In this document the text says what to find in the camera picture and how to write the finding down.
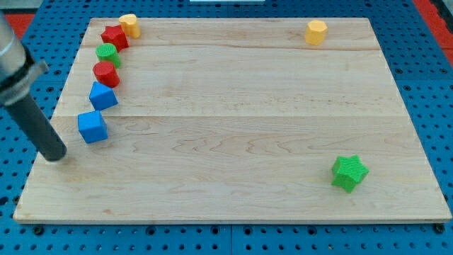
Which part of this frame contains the blue cube block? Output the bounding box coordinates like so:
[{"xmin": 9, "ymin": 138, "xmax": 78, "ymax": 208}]
[{"xmin": 77, "ymin": 110, "xmax": 108, "ymax": 144}]

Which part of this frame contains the red cylinder block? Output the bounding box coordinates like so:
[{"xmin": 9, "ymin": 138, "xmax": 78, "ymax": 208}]
[{"xmin": 93, "ymin": 61, "xmax": 120, "ymax": 88}]

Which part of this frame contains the blue wedge block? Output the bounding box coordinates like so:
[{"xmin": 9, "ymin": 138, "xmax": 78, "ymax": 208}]
[{"xmin": 88, "ymin": 81, "xmax": 118, "ymax": 111}]

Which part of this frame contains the wooden board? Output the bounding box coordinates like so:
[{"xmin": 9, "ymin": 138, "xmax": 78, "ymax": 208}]
[{"xmin": 13, "ymin": 18, "xmax": 452, "ymax": 225}]

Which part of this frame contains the yellow heart block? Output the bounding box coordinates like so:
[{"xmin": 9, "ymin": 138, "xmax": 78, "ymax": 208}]
[{"xmin": 118, "ymin": 13, "xmax": 141, "ymax": 39}]

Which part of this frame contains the green star block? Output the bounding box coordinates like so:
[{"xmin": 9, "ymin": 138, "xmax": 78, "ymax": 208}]
[{"xmin": 331, "ymin": 155, "xmax": 369, "ymax": 193}]

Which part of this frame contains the green cylinder block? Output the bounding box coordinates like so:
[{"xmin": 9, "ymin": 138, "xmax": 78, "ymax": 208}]
[{"xmin": 96, "ymin": 43, "xmax": 121, "ymax": 68}]

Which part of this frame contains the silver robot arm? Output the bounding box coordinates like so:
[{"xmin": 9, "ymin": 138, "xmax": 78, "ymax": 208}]
[{"xmin": 1, "ymin": 14, "xmax": 67, "ymax": 162}]

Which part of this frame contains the yellow hexagon block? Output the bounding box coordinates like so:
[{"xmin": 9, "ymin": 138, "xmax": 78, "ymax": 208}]
[{"xmin": 304, "ymin": 20, "xmax": 328, "ymax": 45}]

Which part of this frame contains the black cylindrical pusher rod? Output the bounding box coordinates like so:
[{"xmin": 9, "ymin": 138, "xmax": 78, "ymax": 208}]
[{"xmin": 5, "ymin": 93, "xmax": 67, "ymax": 162}]

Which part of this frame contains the red star block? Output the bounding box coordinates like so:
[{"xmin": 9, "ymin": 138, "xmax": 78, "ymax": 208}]
[{"xmin": 101, "ymin": 25, "xmax": 129, "ymax": 52}]

